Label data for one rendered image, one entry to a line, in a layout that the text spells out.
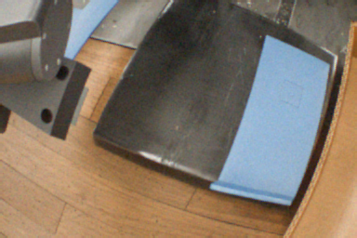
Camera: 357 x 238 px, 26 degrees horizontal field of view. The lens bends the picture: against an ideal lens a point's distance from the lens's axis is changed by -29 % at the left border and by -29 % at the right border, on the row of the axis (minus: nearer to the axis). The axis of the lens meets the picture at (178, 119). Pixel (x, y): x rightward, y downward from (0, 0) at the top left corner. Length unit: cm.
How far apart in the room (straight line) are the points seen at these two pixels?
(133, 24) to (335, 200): 26
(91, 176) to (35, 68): 31
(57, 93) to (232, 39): 31
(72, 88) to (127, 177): 25
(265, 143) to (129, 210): 11
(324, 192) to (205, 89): 14
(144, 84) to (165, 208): 10
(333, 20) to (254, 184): 21
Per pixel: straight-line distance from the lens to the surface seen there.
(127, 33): 81
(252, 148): 73
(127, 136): 74
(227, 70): 76
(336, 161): 75
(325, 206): 73
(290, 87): 75
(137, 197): 74
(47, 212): 74
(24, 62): 45
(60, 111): 50
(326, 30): 83
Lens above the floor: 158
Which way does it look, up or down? 62 degrees down
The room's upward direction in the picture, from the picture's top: 4 degrees counter-clockwise
